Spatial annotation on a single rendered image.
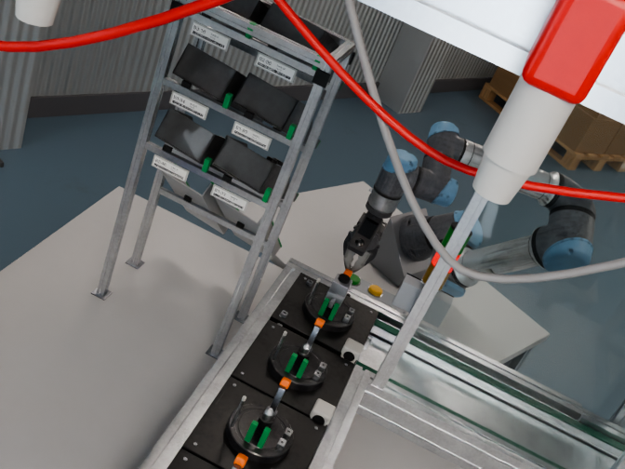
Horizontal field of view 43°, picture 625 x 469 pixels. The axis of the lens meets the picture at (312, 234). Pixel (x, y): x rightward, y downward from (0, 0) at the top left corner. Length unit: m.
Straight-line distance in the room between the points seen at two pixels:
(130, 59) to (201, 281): 2.66
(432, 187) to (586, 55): 1.45
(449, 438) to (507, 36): 1.46
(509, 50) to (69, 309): 1.52
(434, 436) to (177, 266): 0.83
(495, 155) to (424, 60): 5.65
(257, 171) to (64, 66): 2.82
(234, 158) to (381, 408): 0.70
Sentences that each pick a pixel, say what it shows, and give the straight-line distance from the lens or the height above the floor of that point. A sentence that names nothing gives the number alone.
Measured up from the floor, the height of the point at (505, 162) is 1.97.
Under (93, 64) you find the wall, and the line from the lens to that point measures 4.60.
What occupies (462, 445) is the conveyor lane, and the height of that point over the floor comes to 0.92.
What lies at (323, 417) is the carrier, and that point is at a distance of 1.78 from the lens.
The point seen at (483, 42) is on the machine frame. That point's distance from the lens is 0.65.
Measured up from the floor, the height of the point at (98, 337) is 0.86.
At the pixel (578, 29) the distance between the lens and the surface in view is 0.54.
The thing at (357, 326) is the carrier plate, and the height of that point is 0.97.
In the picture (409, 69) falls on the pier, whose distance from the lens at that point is 6.25.
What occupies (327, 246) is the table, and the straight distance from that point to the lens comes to 2.56.
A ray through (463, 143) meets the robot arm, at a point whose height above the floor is 1.46.
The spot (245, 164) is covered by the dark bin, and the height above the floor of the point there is 1.34.
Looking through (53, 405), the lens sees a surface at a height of 0.86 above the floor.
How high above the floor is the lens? 2.17
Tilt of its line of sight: 30 degrees down
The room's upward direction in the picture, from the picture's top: 23 degrees clockwise
